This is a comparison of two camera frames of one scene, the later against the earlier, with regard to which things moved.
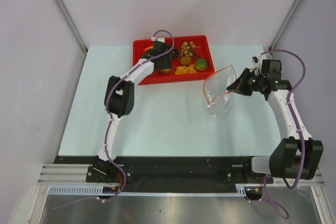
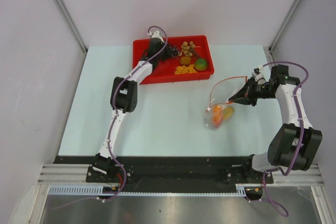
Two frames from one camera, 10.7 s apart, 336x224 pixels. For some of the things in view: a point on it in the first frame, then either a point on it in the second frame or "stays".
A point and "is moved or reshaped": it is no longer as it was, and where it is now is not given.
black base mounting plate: (167, 170) stays
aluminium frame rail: (59, 173) stays
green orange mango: (165, 71) → (228, 112)
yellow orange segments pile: (185, 70) stays
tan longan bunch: (187, 49) stays
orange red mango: (146, 49) is moved or reshaped
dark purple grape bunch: (176, 53) stays
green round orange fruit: (201, 64) stays
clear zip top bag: (218, 84) is moved or reshaped
